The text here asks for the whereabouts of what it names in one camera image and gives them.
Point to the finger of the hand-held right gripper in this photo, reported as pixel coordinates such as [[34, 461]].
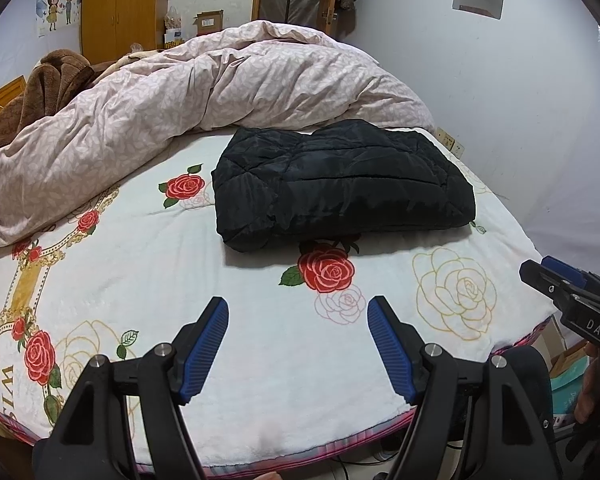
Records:
[[545, 285], [562, 270]]

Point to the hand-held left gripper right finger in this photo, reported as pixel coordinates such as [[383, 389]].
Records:
[[391, 355]]

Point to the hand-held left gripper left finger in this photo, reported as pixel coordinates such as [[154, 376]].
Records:
[[205, 355]]

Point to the black puffer jacket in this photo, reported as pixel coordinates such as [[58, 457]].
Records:
[[350, 185]]

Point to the person's right hand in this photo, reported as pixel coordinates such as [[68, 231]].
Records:
[[587, 392]]

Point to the brown cardboard box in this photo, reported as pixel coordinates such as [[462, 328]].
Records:
[[575, 355]]

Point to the teal cardboard box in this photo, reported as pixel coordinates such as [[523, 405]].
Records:
[[570, 392]]

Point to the white rose-printed blanket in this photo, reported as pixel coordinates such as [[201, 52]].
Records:
[[180, 270]]

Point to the pink plaid bed sheet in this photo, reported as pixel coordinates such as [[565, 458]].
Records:
[[5, 422]]

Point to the pink leaf-patterned duvet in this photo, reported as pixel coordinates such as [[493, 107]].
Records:
[[180, 100]]

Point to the brown fleece blanket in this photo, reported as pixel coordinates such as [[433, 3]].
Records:
[[45, 85]]

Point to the yellow wooden headboard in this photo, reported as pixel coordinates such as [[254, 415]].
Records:
[[5, 96]]

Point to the clear plastic snack bag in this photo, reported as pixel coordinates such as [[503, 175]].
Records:
[[172, 25]]

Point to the small open cardboard box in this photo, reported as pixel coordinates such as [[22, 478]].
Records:
[[207, 22]]

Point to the wooden wardrobe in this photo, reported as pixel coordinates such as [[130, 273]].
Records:
[[125, 10]]

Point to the white wall socket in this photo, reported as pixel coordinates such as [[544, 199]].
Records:
[[458, 149], [444, 137]]

